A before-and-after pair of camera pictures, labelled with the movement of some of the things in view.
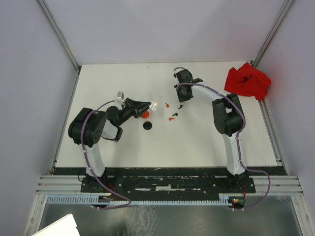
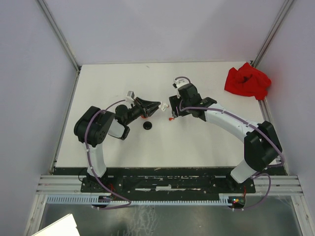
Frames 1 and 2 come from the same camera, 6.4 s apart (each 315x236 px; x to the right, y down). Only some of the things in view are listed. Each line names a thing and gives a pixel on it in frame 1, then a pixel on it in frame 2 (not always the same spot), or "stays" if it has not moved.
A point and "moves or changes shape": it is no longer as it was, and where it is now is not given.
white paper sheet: x=65 y=226 stays
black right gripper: x=181 y=98 → x=174 y=101
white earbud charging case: x=153 y=105 moves or changes shape
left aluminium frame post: x=60 y=35 stays
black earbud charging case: x=147 y=125 stays
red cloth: x=247 y=81 stays
